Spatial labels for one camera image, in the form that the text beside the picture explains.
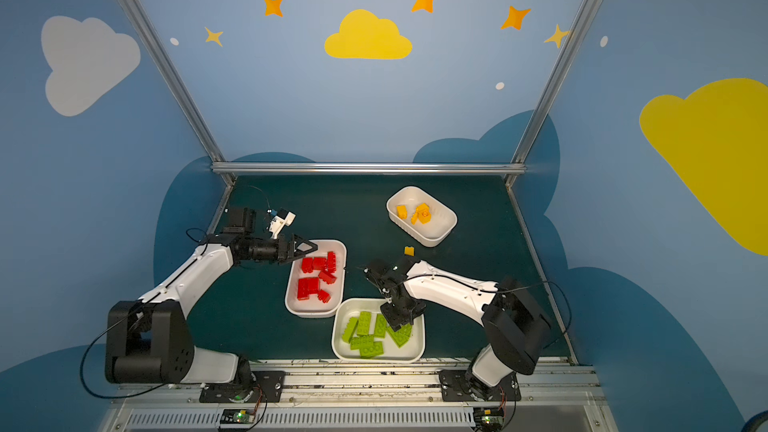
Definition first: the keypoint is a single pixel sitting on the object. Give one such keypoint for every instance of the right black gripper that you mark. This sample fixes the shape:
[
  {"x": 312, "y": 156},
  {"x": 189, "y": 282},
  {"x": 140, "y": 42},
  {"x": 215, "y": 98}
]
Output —
[{"x": 403, "y": 313}]

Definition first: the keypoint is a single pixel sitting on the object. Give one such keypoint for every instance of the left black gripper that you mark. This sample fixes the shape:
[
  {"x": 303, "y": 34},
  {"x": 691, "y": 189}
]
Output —
[{"x": 291, "y": 249}]

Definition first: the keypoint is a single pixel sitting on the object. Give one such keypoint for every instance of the green brick low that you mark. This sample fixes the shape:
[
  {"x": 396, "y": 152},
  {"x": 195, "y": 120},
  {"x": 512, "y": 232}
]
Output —
[
  {"x": 380, "y": 326},
  {"x": 401, "y": 336}
]

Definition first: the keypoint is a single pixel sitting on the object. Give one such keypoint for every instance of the red brick back top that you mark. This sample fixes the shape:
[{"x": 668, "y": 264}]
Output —
[{"x": 319, "y": 263}]

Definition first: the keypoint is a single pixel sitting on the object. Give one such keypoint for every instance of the red long brick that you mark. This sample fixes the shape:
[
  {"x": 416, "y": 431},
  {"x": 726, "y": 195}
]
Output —
[{"x": 331, "y": 263}]

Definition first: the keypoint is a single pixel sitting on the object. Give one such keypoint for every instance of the red square brick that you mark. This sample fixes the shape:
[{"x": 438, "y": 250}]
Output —
[{"x": 327, "y": 278}]

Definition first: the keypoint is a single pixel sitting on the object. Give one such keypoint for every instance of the green brick upturned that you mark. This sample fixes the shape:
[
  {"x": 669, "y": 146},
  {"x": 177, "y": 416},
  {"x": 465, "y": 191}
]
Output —
[{"x": 370, "y": 350}]

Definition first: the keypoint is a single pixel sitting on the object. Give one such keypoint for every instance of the green studded brick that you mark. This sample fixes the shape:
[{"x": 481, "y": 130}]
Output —
[{"x": 357, "y": 343}]

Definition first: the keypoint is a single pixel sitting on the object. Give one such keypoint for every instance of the red small brick low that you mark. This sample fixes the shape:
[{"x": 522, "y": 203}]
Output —
[{"x": 323, "y": 296}]

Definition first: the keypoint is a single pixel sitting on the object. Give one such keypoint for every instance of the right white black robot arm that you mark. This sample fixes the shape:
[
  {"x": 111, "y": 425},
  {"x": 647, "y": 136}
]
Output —
[{"x": 515, "y": 325}]

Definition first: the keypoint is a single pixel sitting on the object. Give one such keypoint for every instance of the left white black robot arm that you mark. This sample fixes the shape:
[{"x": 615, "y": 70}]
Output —
[{"x": 148, "y": 340}]

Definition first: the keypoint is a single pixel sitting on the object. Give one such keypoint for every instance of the white tray front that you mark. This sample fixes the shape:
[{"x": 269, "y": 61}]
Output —
[{"x": 411, "y": 352}]

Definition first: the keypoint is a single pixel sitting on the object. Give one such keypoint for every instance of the white tray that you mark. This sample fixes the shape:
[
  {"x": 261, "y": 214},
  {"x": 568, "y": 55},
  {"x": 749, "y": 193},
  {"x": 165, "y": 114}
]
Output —
[
  {"x": 313, "y": 307},
  {"x": 429, "y": 235},
  {"x": 411, "y": 352}
]

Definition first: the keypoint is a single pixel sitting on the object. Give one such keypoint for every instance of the white tray left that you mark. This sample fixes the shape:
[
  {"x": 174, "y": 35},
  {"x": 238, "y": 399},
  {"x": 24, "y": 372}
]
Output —
[{"x": 313, "y": 307}]

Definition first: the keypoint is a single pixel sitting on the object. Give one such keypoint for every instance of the white tray back right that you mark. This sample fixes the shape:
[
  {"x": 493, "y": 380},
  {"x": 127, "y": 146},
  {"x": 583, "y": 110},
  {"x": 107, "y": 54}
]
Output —
[{"x": 429, "y": 235}]

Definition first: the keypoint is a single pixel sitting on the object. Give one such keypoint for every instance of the yellow brick pair centre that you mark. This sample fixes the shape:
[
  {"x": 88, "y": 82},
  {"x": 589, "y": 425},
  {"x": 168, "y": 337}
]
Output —
[{"x": 424, "y": 213}]

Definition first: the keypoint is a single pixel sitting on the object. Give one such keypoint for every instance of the right controller board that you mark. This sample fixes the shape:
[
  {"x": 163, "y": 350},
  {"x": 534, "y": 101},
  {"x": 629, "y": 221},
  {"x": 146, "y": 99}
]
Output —
[{"x": 488, "y": 420}]

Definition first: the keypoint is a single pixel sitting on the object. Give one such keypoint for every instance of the controller board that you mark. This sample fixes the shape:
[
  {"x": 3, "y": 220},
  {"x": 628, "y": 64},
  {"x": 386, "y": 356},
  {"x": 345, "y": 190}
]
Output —
[
  {"x": 236, "y": 420},
  {"x": 488, "y": 420}
]

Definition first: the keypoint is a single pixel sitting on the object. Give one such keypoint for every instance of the left controller board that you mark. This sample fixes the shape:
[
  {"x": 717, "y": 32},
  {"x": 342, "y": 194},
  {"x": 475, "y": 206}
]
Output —
[{"x": 236, "y": 420}]

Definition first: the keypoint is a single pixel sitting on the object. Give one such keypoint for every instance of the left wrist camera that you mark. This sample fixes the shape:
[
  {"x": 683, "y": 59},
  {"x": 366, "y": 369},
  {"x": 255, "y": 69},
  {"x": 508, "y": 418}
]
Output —
[{"x": 279, "y": 220}]

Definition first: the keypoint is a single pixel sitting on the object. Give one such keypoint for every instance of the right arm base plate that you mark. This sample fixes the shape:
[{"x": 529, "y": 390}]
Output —
[{"x": 460, "y": 386}]

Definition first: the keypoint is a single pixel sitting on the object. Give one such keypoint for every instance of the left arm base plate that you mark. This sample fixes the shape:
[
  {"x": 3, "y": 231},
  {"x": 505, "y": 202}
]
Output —
[{"x": 266, "y": 386}]

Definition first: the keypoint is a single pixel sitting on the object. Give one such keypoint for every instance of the aluminium front rail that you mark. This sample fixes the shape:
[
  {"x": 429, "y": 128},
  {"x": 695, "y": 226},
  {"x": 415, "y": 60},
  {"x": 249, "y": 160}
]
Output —
[{"x": 331, "y": 395}]

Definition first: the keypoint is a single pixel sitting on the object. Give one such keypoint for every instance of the aluminium frame left post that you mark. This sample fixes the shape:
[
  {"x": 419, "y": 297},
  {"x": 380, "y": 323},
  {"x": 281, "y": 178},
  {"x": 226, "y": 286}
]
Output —
[{"x": 145, "y": 30}]

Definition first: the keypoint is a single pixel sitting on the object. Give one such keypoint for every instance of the aluminium frame post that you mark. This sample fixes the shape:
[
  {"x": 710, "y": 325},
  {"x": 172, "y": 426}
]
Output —
[
  {"x": 583, "y": 20},
  {"x": 145, "y": 30}
]

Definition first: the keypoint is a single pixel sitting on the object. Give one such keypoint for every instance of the aluminium frame right post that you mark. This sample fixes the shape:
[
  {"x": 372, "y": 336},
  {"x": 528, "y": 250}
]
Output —
[{"x": 583, "y": 20}]

